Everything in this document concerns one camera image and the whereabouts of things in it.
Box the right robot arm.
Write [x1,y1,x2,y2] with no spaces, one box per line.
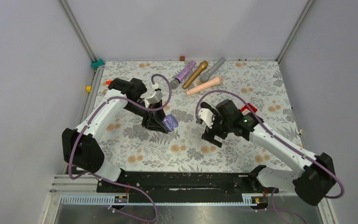
[196,99,337,206]

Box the red plastic box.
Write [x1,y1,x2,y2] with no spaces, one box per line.
[241,103,258,112]

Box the purple glitter microphone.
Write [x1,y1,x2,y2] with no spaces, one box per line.
[170,61,197,89]

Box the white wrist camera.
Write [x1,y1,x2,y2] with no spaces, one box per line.
[198,108,214,129]
[143,83,163,108]

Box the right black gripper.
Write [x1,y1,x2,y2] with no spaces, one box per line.
[202,108,233,147]

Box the teal corner clamp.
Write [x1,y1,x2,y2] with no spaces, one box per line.
[91,59,105,69]

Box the floral patterned table mat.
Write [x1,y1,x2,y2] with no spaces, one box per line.
[95,61,302,173]

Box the gold microphone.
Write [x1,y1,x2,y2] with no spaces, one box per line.
[182,61,208,90]

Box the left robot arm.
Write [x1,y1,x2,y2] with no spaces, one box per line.
[62,78,178,192]

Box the grey microphone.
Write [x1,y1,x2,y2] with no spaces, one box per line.
[199,57,226,83]

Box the pink microphone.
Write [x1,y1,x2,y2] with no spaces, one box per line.
[186,76,224,96]

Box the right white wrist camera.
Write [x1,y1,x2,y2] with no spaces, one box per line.
[198,108,214,129]

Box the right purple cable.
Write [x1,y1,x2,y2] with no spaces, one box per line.
[195,90,345,199]

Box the blue-grey earbud case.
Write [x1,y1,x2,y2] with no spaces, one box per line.
[163,114,179,132]

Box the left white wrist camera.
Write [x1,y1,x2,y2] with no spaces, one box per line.
[143,83,163,108]

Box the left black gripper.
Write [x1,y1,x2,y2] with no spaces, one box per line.
[124,98,171,133]

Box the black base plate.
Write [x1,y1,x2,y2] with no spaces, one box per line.
[96,171,273,203]

